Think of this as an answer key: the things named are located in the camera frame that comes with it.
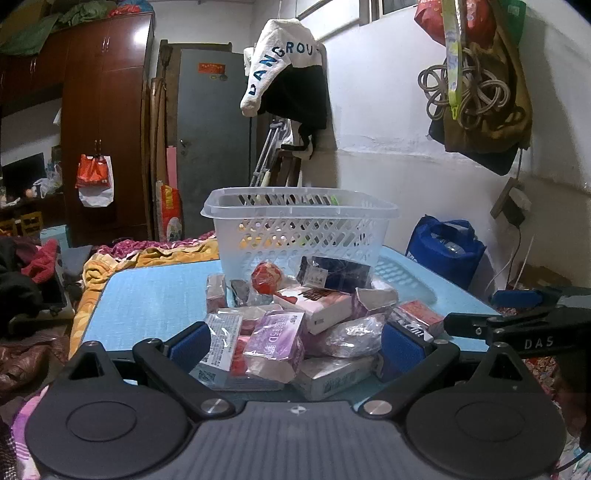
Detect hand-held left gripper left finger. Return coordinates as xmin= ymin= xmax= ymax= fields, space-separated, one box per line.
xmin=65 ymin=322 xmax=235 ymax=421

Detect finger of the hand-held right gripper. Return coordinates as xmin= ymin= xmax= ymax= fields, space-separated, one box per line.
xmin=443 ymin=305 xmax=561 ymax=346
xmin=490 ymin=285 xmax=591 ymax=308

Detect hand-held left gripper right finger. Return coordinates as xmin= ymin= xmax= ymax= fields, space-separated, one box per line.
xmin=362 ymin=322 xmax=532 ymax=419

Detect clear packet with red print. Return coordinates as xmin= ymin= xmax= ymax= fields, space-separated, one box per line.
xmin=189 ymin=308 xmax=252 ymax=391

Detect red and white box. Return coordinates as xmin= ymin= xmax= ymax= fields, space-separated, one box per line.
xmin=392 ymin=300 xmax=445 ymax=342

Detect clear plastic packet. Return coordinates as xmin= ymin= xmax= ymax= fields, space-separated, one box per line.
xmin=302 ymin=313 xmax=387 ymax=358

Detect small pink packet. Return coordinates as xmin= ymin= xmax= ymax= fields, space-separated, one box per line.
xmin=205 ymin=273 xmax=228 ymax=315

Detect torn white packet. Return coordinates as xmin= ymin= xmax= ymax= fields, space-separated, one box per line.
xmin=353 ymin=286 xmax=399 ymax=320

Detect black item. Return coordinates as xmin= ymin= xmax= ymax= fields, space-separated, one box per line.
xmin=230 ymin=279 xmax=254 ymax=308

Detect purple packet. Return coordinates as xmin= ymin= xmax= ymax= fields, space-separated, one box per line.
xmin=242 ymin=310 xmax=306 ymax=384

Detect white and pink box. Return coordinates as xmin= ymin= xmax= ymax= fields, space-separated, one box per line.
xmin=273 ymin=285 xmax=355 ymax=335

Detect red round candy packet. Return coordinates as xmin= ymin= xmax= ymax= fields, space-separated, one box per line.
xmin=250 ymin=261 xmax=283 ymax=296

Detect dark blue snack packet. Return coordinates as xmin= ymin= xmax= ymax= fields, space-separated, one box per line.
xmin=295 ymin=255 xmax=372 ymax=292

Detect white plastic basket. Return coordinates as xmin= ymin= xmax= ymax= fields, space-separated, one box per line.
xmin=200 ymin=186 xmax=400 ymax=289

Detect cardboard box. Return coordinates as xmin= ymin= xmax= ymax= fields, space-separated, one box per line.
xmin=508 ymin=262 xmax=574 ymax=297

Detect blue tote bag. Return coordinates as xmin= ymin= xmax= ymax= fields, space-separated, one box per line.
xmin=405 ymin=215 xmax=488 ymax=291

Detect yellow floral blanket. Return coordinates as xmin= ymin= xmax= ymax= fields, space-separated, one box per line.
xmin=69 ymin=234 xmax=222 ymax=356

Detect red printed sack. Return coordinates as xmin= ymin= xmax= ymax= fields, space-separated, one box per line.
xmin=157 ymin=181 xmax=182 ymax=243

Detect olive hanging bag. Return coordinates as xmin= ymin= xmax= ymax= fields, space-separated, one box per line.
xmin=442 ymin=0 xmax=534 ymax=155

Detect red cloth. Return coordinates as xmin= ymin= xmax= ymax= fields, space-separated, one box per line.
xmin=21 ymin=239 xmax=59 ymax=283

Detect pink paper roll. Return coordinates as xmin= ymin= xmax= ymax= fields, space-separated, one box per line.
xmin=166 ymin=146 xmax=179 ymax=191

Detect red and white plastic bag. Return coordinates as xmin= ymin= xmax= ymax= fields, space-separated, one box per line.
xmin=75 ymin=154 xmax=115 ymax=208

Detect metal crutches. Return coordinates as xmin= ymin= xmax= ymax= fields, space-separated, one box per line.
xmin=249 ymin=117 xmax=296 ymax=188

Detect grey door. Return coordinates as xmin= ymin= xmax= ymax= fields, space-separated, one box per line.
xmin=177 ymin=48 xmax=253 ymax=239

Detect dark television screen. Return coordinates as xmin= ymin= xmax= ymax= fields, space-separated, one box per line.
xmin=0 ymin=154 xmax=47 ymax=200

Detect brown wooden wardrobe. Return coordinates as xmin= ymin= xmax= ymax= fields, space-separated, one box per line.
xmin=0 ymin=13 xmax=155 ymax=241

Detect white and black hanging jacket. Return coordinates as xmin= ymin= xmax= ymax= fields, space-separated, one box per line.
xmin=239 ymin=18 xmax=331 ymax=161

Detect red hanging plastic bag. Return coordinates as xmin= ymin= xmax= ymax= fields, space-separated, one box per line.
xmin=414 ymin=0 xmax=498 ymax=48

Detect green cloth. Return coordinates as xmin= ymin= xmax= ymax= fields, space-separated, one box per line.
xmin=0 ymin=0 xmax=154 ymax=57

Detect white wall charger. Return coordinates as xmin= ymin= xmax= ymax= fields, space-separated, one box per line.
xmin=502 ymin=187 xmax=533 ymax=227

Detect wooden wall board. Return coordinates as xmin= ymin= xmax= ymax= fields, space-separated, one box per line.
xmin=490 ymin=177 xmax=525 ymax=220

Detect coiled rope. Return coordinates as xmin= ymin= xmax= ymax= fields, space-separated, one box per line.
xmin=418 ymin=46 xmax=514 ymax=131

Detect yellow-green strap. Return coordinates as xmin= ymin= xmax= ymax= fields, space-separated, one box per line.
xmin=442 ymin=0 xmax=468 ymax=121

